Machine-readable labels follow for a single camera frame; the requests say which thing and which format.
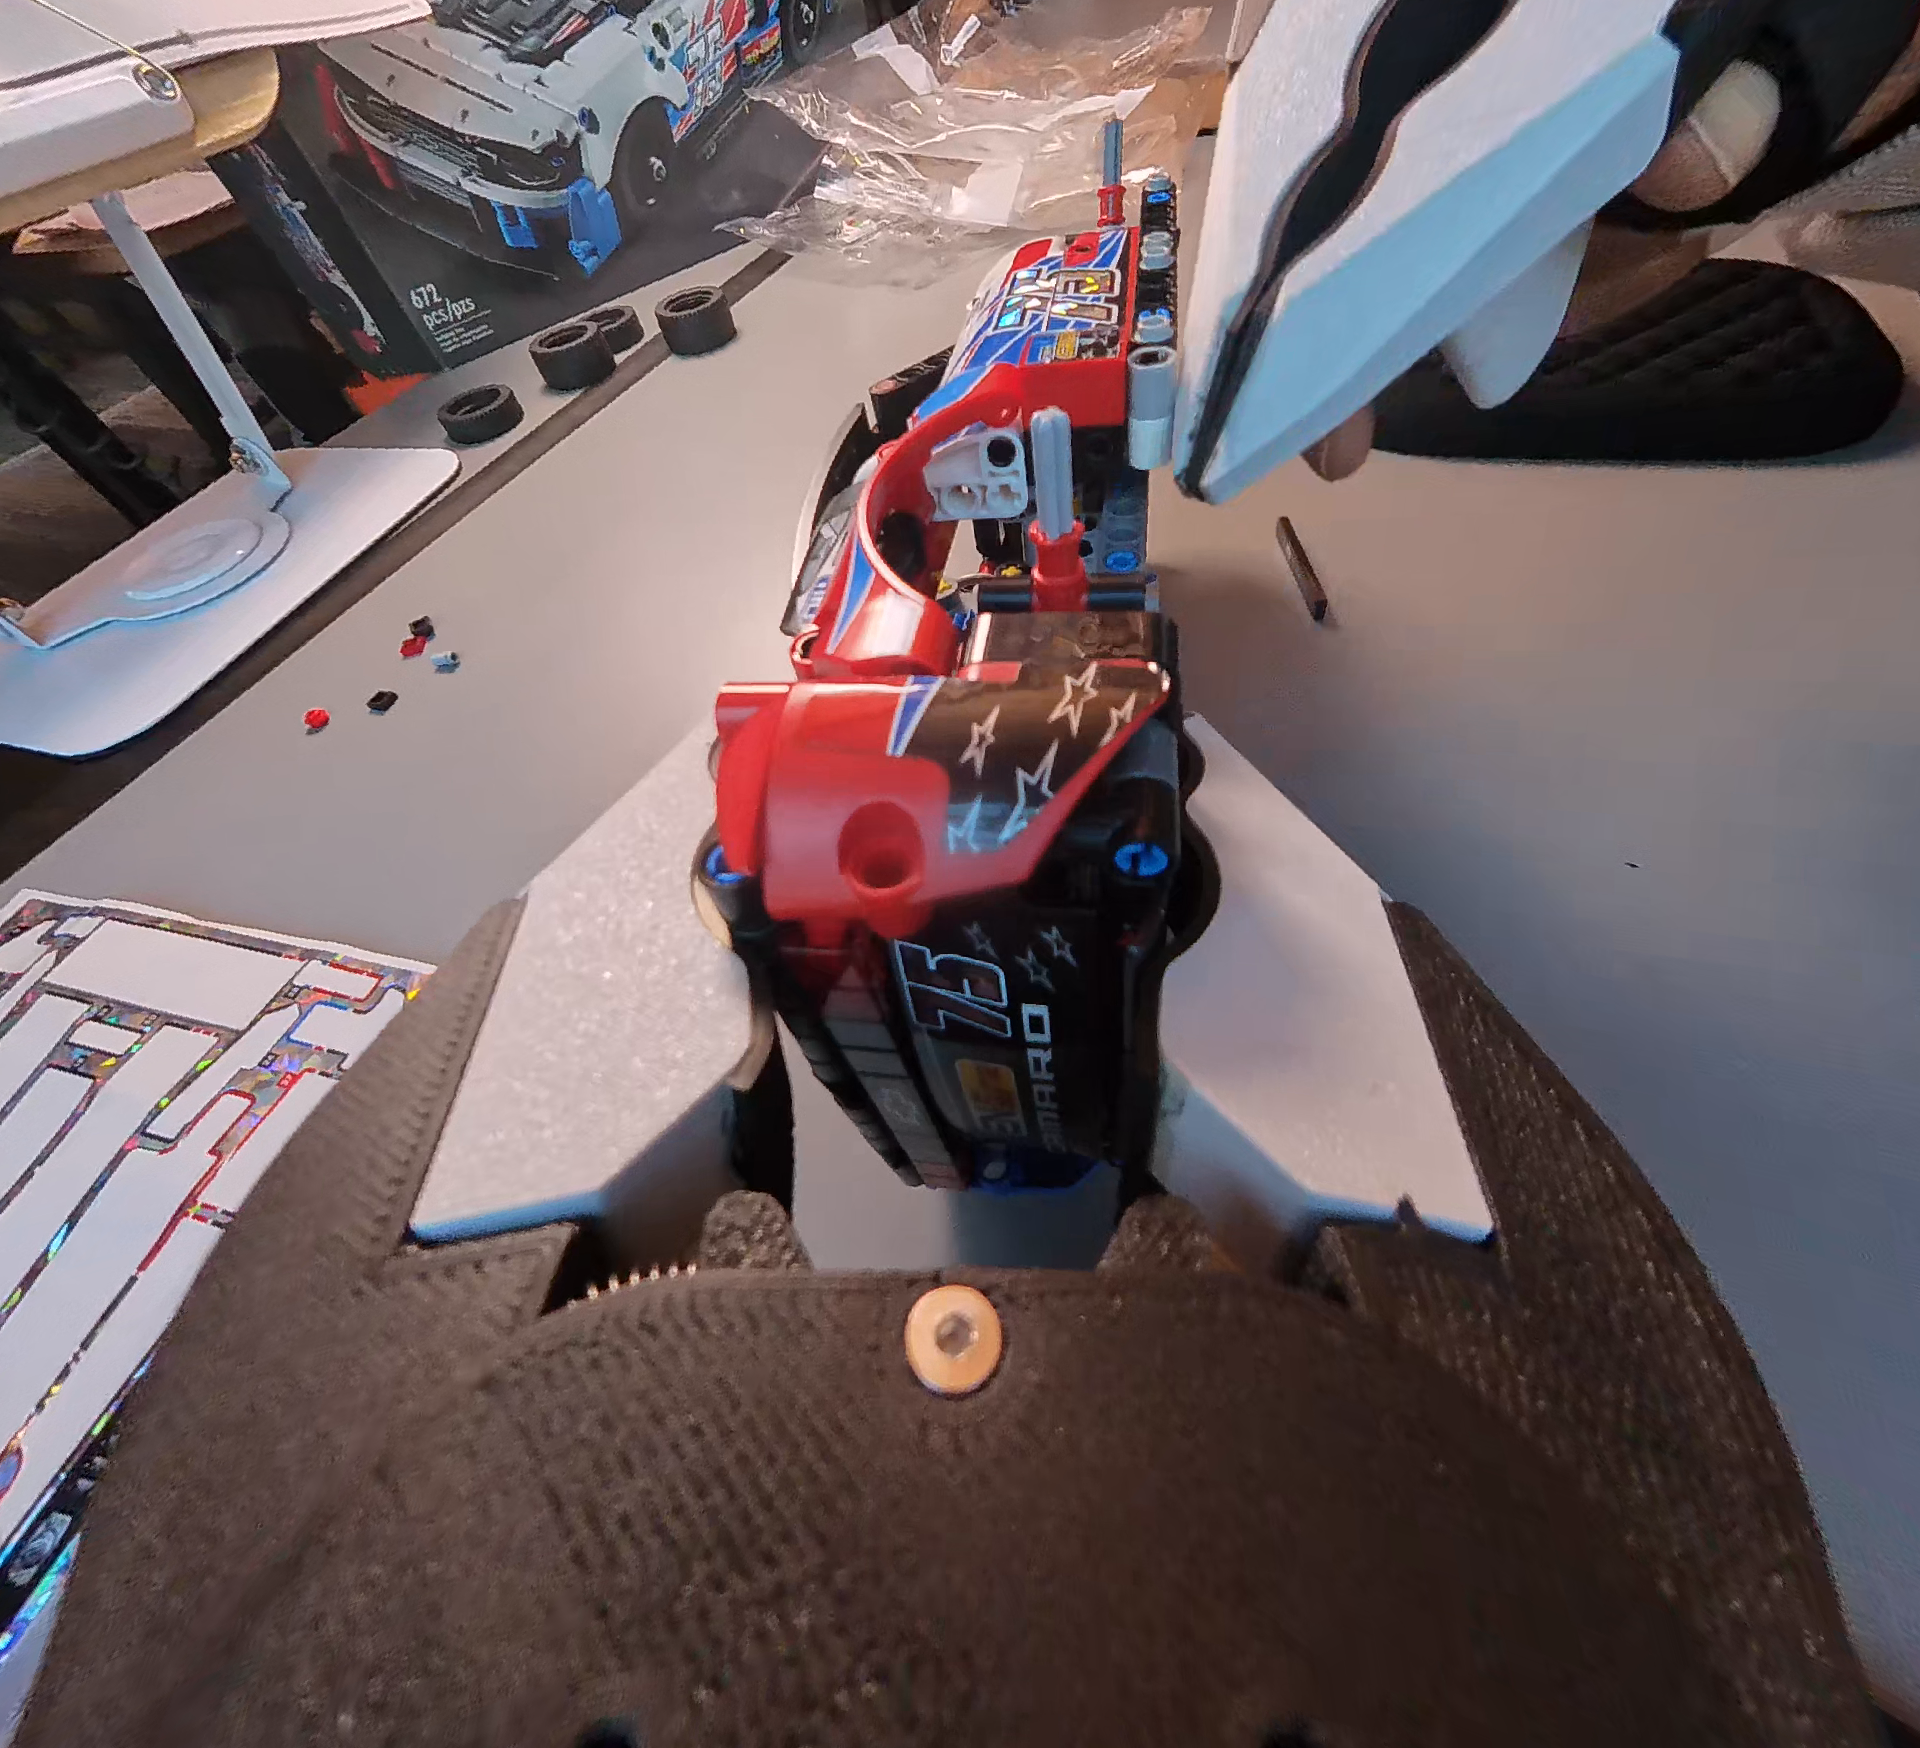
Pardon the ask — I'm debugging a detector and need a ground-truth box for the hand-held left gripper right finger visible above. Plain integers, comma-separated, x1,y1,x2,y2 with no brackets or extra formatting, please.
1147,711,1502,1242

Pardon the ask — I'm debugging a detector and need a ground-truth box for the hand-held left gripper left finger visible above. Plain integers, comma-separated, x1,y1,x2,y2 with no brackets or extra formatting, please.
405,726,801,1248

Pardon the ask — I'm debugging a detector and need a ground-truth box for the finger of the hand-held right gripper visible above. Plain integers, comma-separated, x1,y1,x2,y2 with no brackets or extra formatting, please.
1198,0,1824,507
1173,0,1543,502

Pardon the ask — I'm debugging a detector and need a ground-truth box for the red blue lego car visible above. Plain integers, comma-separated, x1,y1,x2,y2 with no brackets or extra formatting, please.
693,119,1213,1194

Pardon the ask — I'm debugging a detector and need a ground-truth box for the person's right forearm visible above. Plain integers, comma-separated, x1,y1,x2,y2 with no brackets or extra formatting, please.
1795,115,1920,328

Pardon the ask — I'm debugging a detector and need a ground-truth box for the lego set box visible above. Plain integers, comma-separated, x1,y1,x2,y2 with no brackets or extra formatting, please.
214,0,869,384

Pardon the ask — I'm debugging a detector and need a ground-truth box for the clear plastic bag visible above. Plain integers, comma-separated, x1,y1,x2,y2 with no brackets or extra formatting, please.
718,0,1219,285

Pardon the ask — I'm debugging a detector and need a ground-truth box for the holographic sticker sheet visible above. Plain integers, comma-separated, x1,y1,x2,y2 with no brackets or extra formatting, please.
0,889,435,1629

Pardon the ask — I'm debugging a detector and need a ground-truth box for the white book stand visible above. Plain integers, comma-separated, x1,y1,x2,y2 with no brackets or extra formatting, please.
0,0,460,763

